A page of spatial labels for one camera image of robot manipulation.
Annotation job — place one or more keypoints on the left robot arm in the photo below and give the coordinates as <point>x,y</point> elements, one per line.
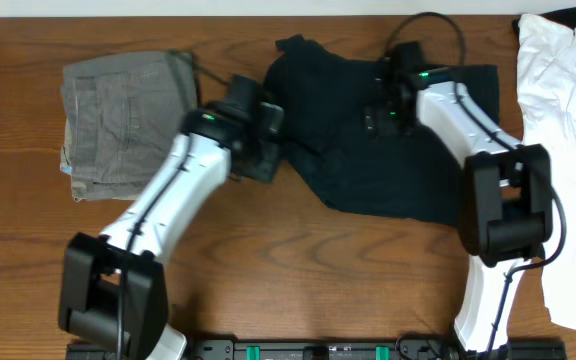
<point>113,287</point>

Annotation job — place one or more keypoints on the black t-shirt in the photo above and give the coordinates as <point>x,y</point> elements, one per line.
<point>324,97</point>

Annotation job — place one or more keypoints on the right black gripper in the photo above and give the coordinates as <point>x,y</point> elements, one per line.
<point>380,122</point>

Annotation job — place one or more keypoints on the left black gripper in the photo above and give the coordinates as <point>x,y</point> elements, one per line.
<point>269,175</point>

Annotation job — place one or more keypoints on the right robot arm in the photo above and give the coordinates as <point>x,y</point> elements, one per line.
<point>506,199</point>

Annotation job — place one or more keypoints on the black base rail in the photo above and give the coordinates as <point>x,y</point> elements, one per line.
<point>404,348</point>

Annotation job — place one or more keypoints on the folded grey khaki pants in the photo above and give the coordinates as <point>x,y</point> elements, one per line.
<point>122,114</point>

